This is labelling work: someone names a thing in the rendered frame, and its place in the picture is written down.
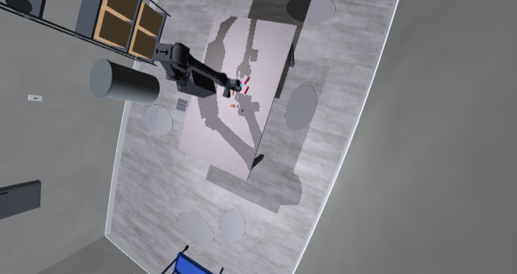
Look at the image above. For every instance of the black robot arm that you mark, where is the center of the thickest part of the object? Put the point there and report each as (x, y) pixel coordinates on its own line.
(175, 54)

